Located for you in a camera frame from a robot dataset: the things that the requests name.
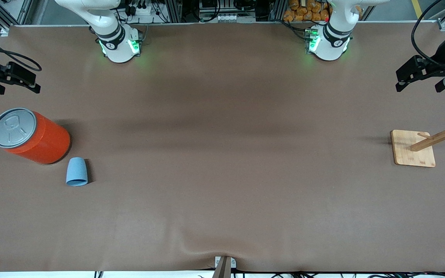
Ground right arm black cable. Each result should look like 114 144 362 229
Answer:
0 29 42 72

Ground white power strip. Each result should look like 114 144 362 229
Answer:
128 3 155 16

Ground orange can with grey lid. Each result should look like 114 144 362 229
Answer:
0 108 71 165

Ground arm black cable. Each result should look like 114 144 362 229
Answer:
411 0 445 65
0 29 42 72

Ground orange packaged snacks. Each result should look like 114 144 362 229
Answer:
283 0 331 22

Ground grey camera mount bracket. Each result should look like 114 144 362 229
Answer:
212 256 237 278

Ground wooden cup rack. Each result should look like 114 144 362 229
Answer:
391 103 445 168

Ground white terminal block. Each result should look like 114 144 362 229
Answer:
218 14 256 23

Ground brown table mat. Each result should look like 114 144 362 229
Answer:
0 21 445 273

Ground light blue cup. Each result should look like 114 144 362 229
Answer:
66 157 88 187

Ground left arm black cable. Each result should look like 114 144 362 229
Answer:
411 0 445 65

